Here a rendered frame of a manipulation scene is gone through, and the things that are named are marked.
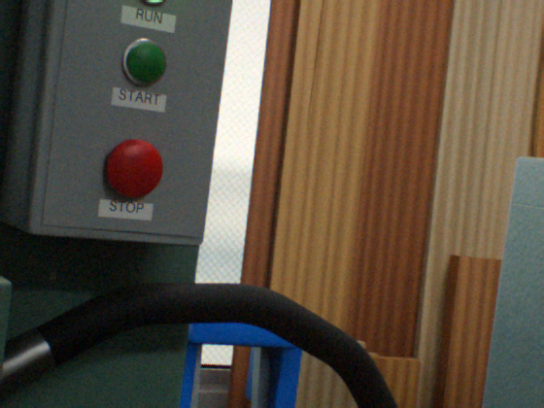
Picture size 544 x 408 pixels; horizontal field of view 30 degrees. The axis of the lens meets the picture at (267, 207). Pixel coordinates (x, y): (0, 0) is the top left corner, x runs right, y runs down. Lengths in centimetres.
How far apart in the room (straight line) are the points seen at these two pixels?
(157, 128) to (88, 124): 4
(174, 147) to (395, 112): 160
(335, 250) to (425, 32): 50
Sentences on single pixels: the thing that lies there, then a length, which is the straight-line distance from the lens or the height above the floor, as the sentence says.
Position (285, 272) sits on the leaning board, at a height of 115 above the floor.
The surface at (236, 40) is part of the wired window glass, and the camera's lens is 217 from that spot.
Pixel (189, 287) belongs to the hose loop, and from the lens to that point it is 58.
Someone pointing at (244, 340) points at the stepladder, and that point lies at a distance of 135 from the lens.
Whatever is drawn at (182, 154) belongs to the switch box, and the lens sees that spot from 54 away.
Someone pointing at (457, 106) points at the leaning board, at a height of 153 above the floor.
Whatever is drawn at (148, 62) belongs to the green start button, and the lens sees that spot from 52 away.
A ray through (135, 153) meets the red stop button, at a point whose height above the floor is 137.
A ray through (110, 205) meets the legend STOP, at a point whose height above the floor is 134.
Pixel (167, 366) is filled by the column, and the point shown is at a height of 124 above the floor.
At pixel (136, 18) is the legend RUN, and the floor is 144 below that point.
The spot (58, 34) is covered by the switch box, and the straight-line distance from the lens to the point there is 52.
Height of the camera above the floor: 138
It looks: 3 degrees down
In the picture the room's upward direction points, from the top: 7 degrees clockwise
